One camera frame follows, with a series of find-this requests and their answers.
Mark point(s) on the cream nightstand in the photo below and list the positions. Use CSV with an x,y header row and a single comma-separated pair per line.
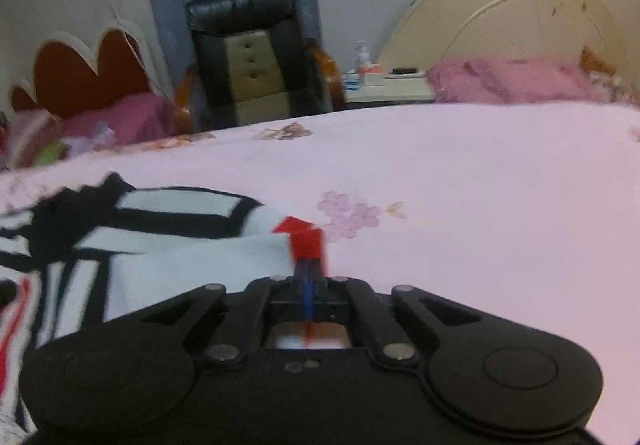
x,y
390,95

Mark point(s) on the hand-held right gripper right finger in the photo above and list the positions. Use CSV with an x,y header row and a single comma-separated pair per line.
x,y
321,296

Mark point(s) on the cream round headboard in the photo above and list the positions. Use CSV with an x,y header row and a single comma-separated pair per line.
x,y
500,15

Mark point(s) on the tissue box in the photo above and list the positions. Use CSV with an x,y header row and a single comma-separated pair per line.
x,y
373,75

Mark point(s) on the clear plastic bottle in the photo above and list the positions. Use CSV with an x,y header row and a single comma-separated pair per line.
x,y
362,56

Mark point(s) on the dark wooden chair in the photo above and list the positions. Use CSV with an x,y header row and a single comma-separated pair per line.
x,y
240,15

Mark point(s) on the pink floral bedsheet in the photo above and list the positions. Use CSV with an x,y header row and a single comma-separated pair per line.
x,y
450,200

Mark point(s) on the magenta blanket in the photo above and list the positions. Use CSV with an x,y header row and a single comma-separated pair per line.
x,y
125,120

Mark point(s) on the orange floral pillow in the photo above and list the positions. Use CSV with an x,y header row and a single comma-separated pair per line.
x,y
600,62

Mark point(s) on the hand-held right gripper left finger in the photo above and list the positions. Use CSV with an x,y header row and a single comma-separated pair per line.
x,y
300,296

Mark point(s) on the pink quilt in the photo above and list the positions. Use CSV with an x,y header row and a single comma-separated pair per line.
x,y
500,80

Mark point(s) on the dark phone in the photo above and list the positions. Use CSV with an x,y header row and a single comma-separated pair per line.
x,y
404,71

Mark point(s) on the black white red striped sweater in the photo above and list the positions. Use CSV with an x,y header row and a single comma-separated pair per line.
x,y
200,265

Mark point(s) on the orange heart-shaped headboard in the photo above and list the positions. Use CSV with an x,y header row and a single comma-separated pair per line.
x,y
75,75

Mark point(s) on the pink striped pillow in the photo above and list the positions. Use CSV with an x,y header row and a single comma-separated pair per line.
x,y
27,140

